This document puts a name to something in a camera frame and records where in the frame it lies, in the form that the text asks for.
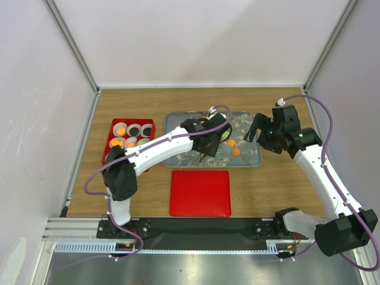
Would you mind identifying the red box lid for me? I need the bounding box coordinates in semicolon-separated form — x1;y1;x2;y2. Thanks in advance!
169;170;232;218

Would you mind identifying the red cookie box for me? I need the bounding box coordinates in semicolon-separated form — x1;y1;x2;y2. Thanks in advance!
101;118;156;165

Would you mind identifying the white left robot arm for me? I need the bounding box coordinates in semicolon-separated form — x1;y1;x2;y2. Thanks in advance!
102;105;233;238

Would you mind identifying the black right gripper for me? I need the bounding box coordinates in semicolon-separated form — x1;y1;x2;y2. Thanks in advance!
243;113;283;154

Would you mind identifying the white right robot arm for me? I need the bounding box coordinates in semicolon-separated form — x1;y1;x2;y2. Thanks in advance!
244;99;378;257

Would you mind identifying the orange swirl cookie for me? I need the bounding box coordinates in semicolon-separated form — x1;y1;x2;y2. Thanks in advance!
231;148;241;157

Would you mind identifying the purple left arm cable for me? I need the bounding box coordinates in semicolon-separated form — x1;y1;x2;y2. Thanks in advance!
84;104;234;262

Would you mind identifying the floral metal serving tray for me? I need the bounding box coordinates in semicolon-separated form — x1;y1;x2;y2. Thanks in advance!
163;111;262;168

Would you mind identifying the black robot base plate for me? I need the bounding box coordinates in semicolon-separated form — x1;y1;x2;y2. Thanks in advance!
96;216;300;251

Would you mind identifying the white cable duct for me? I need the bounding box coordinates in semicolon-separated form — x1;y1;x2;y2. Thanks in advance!
54;241;293;255

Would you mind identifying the orange flower cookie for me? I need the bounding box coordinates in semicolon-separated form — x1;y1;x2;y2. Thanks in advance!
227;139;237;147

